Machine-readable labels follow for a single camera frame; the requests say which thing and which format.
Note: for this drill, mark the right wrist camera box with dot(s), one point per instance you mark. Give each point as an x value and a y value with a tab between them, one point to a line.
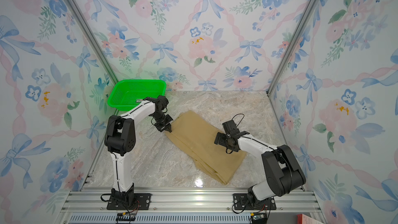
230	128

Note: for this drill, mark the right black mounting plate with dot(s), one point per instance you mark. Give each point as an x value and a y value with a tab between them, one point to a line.
249	202

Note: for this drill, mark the aluminium corner post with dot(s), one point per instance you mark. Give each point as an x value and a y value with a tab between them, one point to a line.
88	33
309	9

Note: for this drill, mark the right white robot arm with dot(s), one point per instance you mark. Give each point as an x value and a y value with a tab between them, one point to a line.
282	170

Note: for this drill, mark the black mounting plate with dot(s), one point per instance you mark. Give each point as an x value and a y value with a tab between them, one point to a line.
249	202
141	202

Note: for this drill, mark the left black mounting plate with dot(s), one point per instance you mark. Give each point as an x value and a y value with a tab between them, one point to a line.
141	202

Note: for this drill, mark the red box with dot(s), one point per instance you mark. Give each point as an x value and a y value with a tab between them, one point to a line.
304	219

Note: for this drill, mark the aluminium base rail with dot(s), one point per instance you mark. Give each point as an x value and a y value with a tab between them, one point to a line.
187	206

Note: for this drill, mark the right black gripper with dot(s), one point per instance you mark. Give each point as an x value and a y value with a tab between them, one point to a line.
221	140

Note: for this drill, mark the green plastic basket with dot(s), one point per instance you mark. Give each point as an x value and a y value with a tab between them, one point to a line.
129	93

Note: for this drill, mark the green circuit board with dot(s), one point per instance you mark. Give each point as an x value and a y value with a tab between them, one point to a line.
258	219

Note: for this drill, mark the left aluminium corner post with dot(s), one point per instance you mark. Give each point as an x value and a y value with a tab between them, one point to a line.
88	33

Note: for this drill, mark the right aluminium corner post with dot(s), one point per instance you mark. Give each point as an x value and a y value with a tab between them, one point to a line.
309	9

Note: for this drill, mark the black connector block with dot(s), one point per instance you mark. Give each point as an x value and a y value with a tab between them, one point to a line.
126	217

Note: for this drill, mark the khaki long pants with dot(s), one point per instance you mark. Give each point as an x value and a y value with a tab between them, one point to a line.
196	137

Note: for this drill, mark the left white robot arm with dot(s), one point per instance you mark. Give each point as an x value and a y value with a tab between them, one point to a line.
120	140

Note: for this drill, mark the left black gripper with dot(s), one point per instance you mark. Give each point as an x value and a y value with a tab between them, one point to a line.
167	128

